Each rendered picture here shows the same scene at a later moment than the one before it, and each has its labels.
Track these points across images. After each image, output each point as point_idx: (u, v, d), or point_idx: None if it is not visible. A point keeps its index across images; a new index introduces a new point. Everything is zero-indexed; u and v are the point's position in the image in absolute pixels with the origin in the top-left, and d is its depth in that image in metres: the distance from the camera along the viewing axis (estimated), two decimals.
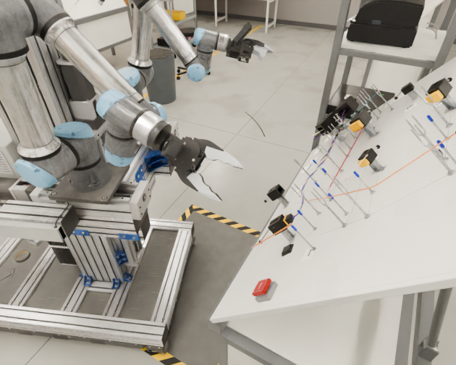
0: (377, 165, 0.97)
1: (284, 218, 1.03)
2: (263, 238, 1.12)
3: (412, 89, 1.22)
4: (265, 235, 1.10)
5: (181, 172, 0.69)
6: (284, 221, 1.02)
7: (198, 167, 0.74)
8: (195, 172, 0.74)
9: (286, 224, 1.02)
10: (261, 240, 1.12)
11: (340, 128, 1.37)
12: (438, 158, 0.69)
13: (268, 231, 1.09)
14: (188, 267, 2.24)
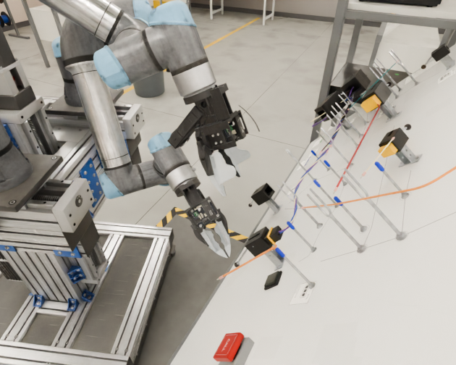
0: (408, 154, 0.64)
1: (268, 232, 0.70)
2: (240, 260, 0.78)
3: (447, 53, 0.89)
4: (242, 256, 0.77)
5: None
6: (268, 237, 0.69)
7: (238, 139, 0.63)
8: None
9: (271, 241, 0.69)
10: (237, 263, 0.79)
11: (348, 109, 1.03)
12: None
13: (246, 250, 0.76)
14: (166, 281, 1.91)
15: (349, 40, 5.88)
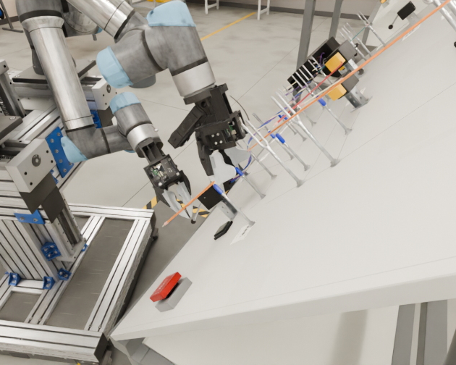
0: (358, 96, 0.62)
1: None
2: (196, 216, 0.77)
3: (412, 10, 0.87)
4: (197, 211, 0.75)
5: None
6: None
7: (238, 139, 0.63)
8: None
9: None
10: (193, 219, 0.77)
11: (316, 74, 1.02)
12: None
13: (200, 204, 0.74)
14: (147, 263, 1.89)
15: (343, 33, 5.86)
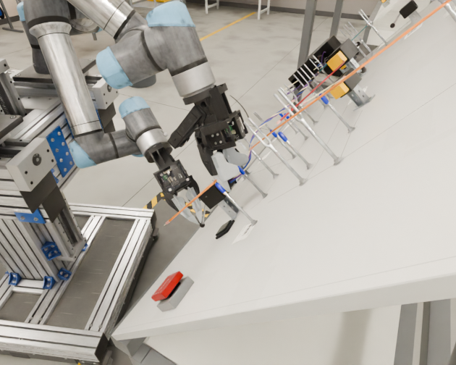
0: (361, 95, 0.62)
1: None
2: (203, 219, 0.76)
3: (415, 9, 0.87)
4: (204, 214, 0.75)
5: None
6: None
7: (238, 139, 0.63)
8: None
9: None
10: (201, 222, 0.77)
11: (318, 72, 1.01)
12: None
13: (205, 206, 0.73)
14: (148, 263, 1.89)
15: None
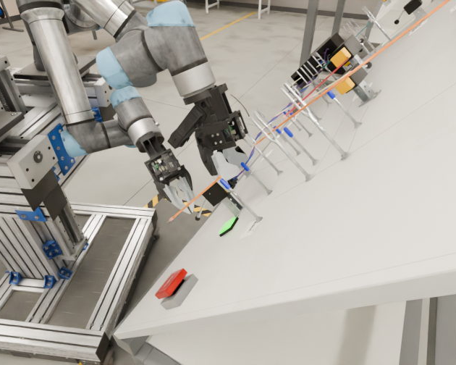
0: (367, 90, 0.61)
1: None
2: (200, 213, 0.75)
3: (419, 4, 0.86)
4: (202, 208, 0.74)
5: None
6: None
7: (238, 139, 0.63)
8: None
9: None
10: (197, 216, 0.76)
11: (321, 69, 1.01)
12: None
13: (205, 200, 0.73)
14: (148, 262, 1.88)
15: (344, 32, 5.85)
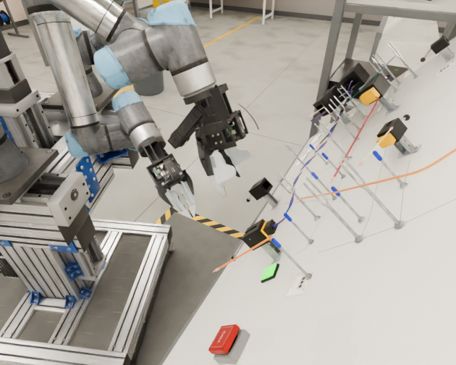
0: (407, 144, 0.63)
1: (263, 227, 0.69)
2: (237, 253, 0.77)
3: (446, 45, 0.88)
4: (239, 250, 0.76)
5: None
6: (263, 232, 0.68)
7: (238, 139, 0.63)
8: None
9: (265, 235, 0.69)
10: (234, 257, 0.78)
11: (347, 103, 1.02)
12: None
13: (243, 243, 0.75)
14: (164, 278, 1.90)
15: None
